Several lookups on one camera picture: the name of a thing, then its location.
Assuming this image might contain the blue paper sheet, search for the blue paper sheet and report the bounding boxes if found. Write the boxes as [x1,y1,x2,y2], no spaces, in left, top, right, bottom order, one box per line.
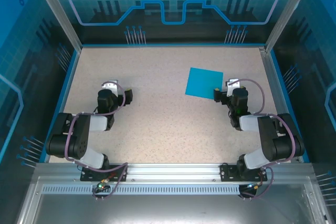
[184,67,224,100]

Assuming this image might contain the grey metal plate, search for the grey metal plate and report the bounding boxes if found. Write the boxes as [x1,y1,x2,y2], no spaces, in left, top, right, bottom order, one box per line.
[15,176,332,224]

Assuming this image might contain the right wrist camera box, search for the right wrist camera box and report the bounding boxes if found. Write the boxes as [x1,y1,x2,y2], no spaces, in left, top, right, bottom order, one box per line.
[226,78,246,90]

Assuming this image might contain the purple cable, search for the purple cable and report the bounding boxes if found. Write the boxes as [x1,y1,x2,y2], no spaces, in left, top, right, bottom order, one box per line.
[227,78,295,162]
[64,80,125,162]
[92,162,129,200]
[237,165,275,200]

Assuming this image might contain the aluminium side rail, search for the aluminium side rail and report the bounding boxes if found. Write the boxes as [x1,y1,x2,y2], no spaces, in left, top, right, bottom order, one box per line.
[258,47,300,163]

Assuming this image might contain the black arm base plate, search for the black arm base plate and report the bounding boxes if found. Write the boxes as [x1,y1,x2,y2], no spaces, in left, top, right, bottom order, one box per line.
[80,164,128,183]
[219,163,268,183]

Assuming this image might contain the aluminium mounting rail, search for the aluminium mounting rail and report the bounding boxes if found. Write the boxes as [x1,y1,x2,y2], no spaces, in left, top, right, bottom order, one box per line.
[35,163,313,183]

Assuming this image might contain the slotted cable duct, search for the slotted cable duct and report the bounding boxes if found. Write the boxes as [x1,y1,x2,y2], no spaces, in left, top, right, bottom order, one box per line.
[41,185,241,196]

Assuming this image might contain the aluminium frame post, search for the aluminium frame post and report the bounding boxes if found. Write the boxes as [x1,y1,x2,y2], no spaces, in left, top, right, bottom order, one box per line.
[28,0,84,51]
[264,0,317,53]

